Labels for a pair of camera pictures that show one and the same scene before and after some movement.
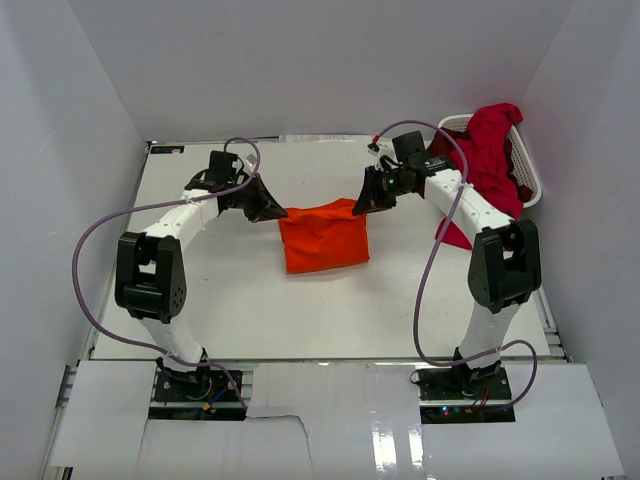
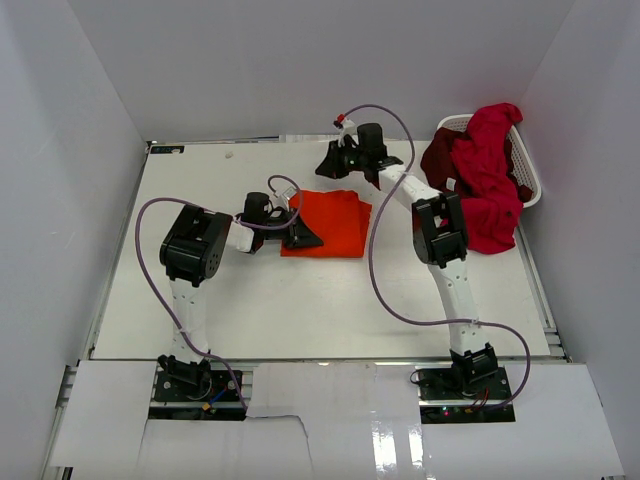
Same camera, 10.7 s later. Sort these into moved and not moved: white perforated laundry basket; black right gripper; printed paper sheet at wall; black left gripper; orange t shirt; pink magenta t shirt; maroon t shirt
Moved: black left gripper; black right gripper; orange t shirt
Not moved: pink magenta t shirt; printed paper sheet at wall; white perforated laundry basket; maroon t shirt
